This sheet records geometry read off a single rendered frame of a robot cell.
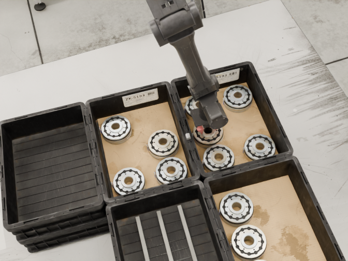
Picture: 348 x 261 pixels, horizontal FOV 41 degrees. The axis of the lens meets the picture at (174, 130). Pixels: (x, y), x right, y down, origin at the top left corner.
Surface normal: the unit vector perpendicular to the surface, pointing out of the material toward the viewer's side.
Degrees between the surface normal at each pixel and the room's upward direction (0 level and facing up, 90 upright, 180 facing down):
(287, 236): 0
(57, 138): 0
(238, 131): 0
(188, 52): 102
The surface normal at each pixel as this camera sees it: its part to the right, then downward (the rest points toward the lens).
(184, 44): 0.36, 0.87
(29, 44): -0.06, -0.55
